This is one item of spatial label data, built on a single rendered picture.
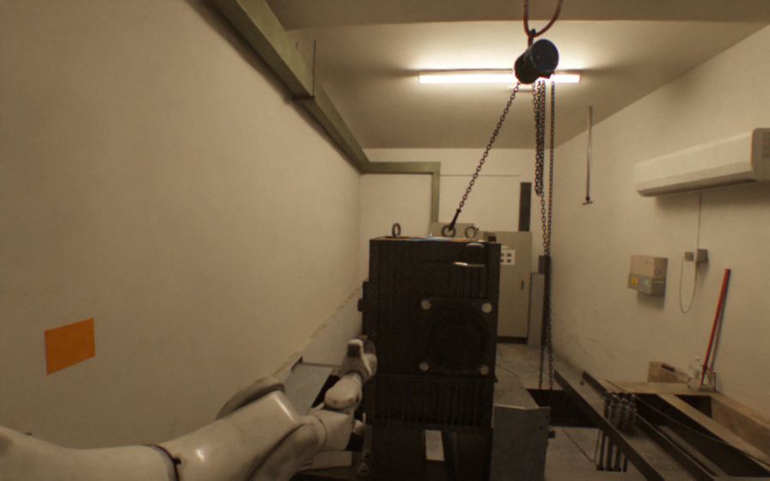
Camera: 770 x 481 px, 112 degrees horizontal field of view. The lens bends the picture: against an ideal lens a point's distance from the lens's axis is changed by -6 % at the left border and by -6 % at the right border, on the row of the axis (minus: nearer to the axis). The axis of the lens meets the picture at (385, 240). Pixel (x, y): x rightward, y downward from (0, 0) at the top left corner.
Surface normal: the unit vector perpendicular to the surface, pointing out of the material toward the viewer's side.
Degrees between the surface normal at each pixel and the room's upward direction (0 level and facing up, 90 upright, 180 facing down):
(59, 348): 90
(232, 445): 37
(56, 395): 90
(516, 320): 90
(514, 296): 90
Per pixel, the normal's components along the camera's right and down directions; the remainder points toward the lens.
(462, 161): -0.10, 0.04
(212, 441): 0.54, -0.84
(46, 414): 0.99, 0.03
